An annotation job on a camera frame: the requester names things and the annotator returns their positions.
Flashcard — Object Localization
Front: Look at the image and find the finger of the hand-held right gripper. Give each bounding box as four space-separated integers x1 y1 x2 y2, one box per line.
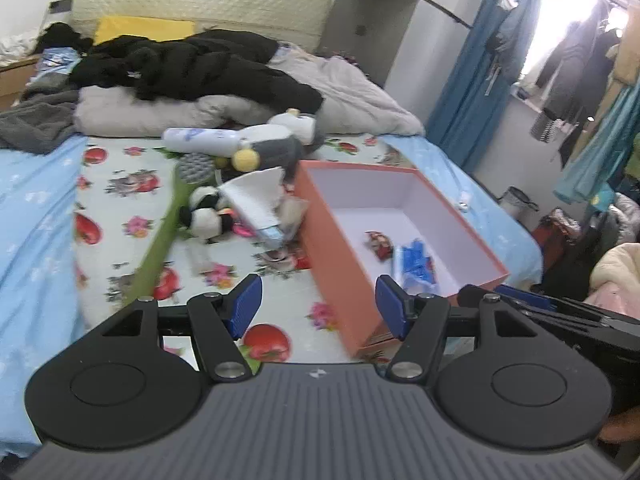
497 284 608 328
457 284 501 309

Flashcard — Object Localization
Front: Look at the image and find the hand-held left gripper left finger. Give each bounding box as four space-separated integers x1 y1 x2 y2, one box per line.
85 275 263 382

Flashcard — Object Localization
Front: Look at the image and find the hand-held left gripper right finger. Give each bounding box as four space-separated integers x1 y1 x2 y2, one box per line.
375 275 546 382

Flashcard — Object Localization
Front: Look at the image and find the orange cardboard box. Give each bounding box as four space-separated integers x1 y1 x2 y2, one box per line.
292 160 510 360

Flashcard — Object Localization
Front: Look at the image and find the panda plush toy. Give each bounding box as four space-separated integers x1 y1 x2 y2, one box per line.
180 186 238 245

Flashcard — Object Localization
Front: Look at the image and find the person's right hand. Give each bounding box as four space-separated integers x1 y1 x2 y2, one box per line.
599 404 640 444

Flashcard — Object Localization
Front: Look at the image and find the blue white packet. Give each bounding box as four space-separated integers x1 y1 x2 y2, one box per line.
392 240 441 293

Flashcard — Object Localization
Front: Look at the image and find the small red packet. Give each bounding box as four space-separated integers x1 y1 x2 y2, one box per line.
365 231 395 261

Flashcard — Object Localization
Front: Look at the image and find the red bag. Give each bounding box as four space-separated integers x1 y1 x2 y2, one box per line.
532 207 581 261

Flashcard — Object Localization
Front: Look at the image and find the cream fluffy blanket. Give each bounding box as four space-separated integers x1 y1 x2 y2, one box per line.
590 242 640 306

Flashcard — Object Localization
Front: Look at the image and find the white trash bin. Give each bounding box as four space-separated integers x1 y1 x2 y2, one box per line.
499 186 540 226

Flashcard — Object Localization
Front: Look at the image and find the green massage brush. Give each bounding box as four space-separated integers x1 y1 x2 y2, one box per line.
122 154 216 306

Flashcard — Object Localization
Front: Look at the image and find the white tissue packet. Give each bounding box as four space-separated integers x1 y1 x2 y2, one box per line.
217 167 286 233

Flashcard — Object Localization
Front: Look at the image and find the grey white penguin plush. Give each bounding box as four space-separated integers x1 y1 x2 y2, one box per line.
231 109 326 181

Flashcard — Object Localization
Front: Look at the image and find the teal hanging dress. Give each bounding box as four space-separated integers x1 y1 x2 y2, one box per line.
552 85 640 206

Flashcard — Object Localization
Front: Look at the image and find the striped hanging cloth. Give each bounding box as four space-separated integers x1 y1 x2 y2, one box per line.
530 110 561 143

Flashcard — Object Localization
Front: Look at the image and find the white spray bottle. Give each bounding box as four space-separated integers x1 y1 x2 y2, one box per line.
162 126 251 156

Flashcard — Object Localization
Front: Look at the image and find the beige duvet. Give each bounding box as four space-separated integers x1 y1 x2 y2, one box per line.
75 50 426 137

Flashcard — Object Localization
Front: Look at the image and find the light blue bed sheet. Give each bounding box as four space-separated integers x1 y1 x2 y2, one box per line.
0 135 543 456

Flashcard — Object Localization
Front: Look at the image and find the blue curtain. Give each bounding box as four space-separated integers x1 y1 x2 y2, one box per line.
425 0 538 171

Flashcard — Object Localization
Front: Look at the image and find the dark hanging coat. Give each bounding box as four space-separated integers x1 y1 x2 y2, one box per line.
537 0 616 121

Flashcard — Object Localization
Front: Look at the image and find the black jacket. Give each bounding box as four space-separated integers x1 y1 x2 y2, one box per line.
67 30 325 115

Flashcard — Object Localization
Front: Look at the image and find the grey blue hanging garment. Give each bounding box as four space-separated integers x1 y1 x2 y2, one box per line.
487 0 543 86

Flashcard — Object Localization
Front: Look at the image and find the grey fleece blanket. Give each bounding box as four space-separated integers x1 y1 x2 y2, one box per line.
0 90 81 155

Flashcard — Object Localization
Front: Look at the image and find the yellow pillow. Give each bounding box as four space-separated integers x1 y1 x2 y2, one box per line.
94 16 196 46

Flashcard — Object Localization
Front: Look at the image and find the blue patterned pillow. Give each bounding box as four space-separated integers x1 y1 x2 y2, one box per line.
37 47 83 83

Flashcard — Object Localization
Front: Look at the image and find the beige quilted headboard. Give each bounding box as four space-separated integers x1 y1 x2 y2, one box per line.
70 0 333 53

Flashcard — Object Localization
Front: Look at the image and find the wooden bedside table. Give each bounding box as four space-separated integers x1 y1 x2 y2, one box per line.
0 55 41 111

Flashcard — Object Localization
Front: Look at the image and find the black fluffy cloth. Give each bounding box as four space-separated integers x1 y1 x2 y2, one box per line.
34 22 93 56

